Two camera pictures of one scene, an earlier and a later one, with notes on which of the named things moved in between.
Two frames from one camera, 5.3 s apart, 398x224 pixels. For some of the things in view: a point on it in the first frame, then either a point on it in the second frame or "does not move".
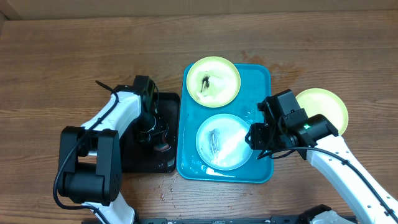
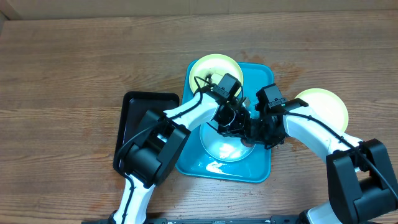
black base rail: [272, 219] does not move
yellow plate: [318, 101] does not move
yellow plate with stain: [213, 81] does not move
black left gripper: [155, 137] → [240, 130]
